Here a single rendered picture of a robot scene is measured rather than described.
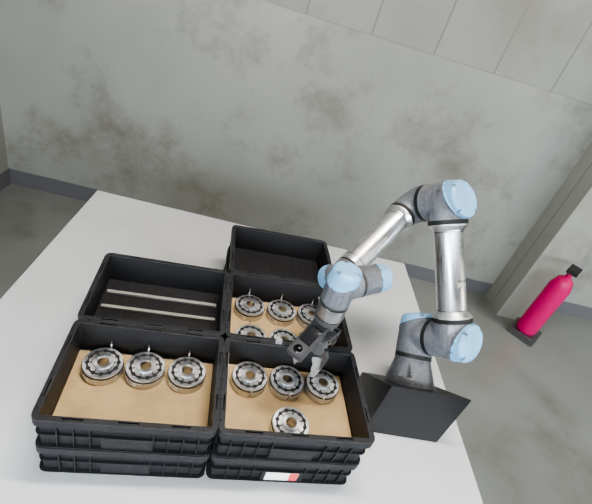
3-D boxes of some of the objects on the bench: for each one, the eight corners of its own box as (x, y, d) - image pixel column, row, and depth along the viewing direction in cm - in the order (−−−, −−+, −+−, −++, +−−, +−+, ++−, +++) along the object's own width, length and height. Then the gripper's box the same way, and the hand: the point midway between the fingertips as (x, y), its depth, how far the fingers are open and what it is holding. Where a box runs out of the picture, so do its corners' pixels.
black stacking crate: (212, 384, 134) (218, 360, 128) (203, 481, 110) (210, 457, 104) (77, 372, 125) (76, 345, 119) (36, 474, 101) (31, 447, 95)
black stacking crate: (330, 396, 143) (342, 373, 136) (346, 487, 119) (361, 466, 112) (212, 384, 134) (218, 360, 128) (204, 481, 110) (211, 457, 104)
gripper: (357, 319, 110) (331, 371, 122) (320, 293, 114) (299, 345, 126) (340, 335, 103) (315, 388, 115) (302, 307, 108) (282, 361, 120)
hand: (302, 368), depth 118 cm, fingers open, 5 cm apart
